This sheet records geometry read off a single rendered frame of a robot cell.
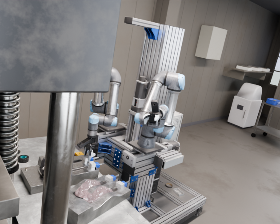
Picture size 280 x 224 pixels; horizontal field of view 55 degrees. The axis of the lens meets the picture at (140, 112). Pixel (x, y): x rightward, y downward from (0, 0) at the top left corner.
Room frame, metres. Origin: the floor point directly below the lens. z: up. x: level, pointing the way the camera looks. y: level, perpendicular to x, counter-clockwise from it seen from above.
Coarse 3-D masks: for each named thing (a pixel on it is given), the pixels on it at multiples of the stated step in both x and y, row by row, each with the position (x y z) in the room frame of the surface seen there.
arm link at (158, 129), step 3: (162, 120) 1.78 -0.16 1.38; (159, 123) 1.77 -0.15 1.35; (162, 123) 1.78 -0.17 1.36; (150, 126) 1.80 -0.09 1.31; (153, 126) 1.79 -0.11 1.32; (156, 126) 1.78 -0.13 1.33; (159, 126) 1.77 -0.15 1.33; (162, 126) 1.78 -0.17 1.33; (153, 129) 1.79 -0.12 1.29; (156, 129) 1.77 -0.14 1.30; (159, 129) 1.77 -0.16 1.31; (162, 129) 1.79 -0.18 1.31; (159, 132) 1.78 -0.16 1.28
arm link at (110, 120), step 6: (114, 72) 2.17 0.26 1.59; (114, 78) 2.15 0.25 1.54; (120, 78) 2.19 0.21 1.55; (114, 84) 2.15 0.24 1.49; (120, 84) 2.18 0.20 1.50; (114, 90) 2.13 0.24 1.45; (114, 96) 2.11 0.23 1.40; (108, 102) 2.10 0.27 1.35; (114, 102) 2.10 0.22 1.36; (108, 108) 2.08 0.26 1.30; (114, 108) 2.08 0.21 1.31; (108, 114) 2.06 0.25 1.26; (114, 114) 2.07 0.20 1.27; (108, 120) 2.03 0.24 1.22; (114, 120) 2.04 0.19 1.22
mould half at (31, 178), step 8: (40, 160) 1.75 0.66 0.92; (24, 168) 1.70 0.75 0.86; (32, 168) 1.72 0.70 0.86; (88, 168) 1.81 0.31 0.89; (96, 168) 1.83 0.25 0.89; (24, 176) 1.61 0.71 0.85; (32, 176) 1.62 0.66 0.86; (40, 176) 1.64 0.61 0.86; (72, 176) 1.68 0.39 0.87; (80, 176) 1.72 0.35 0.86; (88, 176) 1.77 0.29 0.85; (96, 176) 1.81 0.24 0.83; (32, 184) 1.53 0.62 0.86; (40, 184) 1.54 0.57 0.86; (72, 184) 1.69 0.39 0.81; (32, 192) 1.51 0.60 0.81
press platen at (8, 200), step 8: (0, 160) 0.63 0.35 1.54; (0, 168) 0.60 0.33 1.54; (0, 176) 0.56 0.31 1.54; (8, 176) 0.57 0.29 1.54; (0, 184) 0.53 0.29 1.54; (8, 184) 0.54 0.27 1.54; (0, 192) 0.50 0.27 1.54; (8, 192) 0.51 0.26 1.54; (16, 192) 0.51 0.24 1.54; (0, 200) 0.48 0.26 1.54; (8, 200) 0.49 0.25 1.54; (16, 200) 0.50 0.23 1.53; (0, 208) 0.48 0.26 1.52; (8, 208) 0.49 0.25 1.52; (16, 208) 0.50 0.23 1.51; (0, 216) 0.48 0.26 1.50; (8, 216) 0.49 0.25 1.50
